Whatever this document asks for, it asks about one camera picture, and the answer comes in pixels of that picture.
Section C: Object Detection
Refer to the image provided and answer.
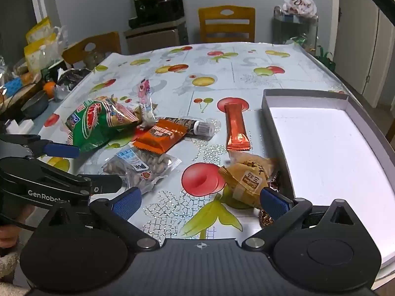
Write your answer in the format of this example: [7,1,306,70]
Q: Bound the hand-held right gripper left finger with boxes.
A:
[34,187,161,250]

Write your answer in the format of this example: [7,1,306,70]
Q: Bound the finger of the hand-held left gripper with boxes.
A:
[74,174,123,195]
[0,134,80,160]

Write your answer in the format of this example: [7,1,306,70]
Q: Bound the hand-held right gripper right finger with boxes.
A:
[242,187,368,250]

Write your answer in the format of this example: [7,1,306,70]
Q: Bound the gold foil candy packet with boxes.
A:
[258,174,282,227]

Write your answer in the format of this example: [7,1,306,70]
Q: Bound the yellow pastry packet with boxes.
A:
[218,151,280,207]

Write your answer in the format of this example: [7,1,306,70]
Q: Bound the green snack bag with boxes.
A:
[65,96,143,153]

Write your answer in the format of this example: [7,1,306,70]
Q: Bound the clear nut packet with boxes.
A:
[102,146,182,195]

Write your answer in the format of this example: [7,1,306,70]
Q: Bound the orange snack packet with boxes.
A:
[133,120,188,155]

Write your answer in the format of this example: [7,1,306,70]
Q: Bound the grey cardboard box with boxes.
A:
[262,89,395,269]

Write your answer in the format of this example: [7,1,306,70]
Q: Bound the red-orange stick packet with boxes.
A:
[224,103,251,151]

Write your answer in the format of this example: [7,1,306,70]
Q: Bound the pink candy packet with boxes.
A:
[136,79,158,128]

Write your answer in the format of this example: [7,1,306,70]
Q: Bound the dark brown tube snack packet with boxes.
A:
[156,116,215,137]

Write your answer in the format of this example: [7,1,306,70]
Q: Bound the person's left hand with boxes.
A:
[0,206,34,249]

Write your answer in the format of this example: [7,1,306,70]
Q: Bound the white foam block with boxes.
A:
[6,119,34,134]

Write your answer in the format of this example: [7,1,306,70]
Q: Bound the dark bowl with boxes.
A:
[21,91,50,118]

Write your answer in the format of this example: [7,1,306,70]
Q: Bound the crumpled silver foil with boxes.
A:
[54,85,73,101]

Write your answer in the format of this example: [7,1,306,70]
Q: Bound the black plastic bag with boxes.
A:
[57,68,93,91]

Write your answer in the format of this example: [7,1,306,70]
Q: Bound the dark green carton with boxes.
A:
[41,60,67,82]

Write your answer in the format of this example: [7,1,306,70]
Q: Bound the blue sponge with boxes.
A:
[3,77,23,97]

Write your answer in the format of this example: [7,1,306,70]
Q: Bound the yellow food bag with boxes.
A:
[24,34,62,71]
[25,17,53,44]

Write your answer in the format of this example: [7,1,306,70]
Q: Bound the wooden chair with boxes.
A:
[198,5,256,44]
[62,32,122,70]

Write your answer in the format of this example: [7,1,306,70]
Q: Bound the fruit print tablecloth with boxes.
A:
[31,41,395,281]

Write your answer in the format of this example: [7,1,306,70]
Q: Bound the grey cabinet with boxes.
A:
[123,18,189,55]

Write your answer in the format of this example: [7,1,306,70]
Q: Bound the green crinkled item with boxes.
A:
[315,46,337,71]

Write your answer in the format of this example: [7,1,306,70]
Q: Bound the green foil packets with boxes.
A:
[287,35,309,50]

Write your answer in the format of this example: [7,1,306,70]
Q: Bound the black water dispenser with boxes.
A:
[128,0,186,28]

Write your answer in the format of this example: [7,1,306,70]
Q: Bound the white interior door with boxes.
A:
[335,0,381,99]

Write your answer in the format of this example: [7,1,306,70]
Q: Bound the white plastic bag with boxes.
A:
[282,0,318,17]

